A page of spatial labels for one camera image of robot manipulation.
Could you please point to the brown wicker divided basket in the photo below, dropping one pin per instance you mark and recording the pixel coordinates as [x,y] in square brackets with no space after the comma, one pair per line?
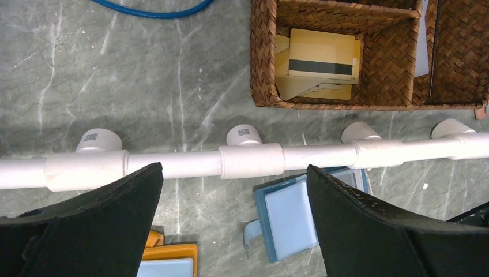
[457,42]

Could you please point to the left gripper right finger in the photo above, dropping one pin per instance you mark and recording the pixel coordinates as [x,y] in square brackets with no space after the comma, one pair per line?
[361,235]

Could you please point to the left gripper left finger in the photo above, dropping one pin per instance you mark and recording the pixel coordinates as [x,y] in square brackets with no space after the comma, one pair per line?
[99,233]

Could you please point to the white PVC pipe frame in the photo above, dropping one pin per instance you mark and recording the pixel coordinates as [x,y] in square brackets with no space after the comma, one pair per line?
[99,158]

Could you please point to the blue card holder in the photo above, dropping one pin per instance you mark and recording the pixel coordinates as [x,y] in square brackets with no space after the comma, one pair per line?
[285,221]

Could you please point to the grey cards in basket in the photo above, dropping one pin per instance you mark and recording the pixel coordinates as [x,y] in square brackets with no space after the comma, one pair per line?
[421,63]

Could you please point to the gold cards in basket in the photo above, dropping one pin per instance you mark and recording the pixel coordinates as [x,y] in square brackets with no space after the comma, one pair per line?
[290,87]

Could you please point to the orange card holder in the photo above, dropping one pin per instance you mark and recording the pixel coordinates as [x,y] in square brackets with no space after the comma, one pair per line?
[159,259]

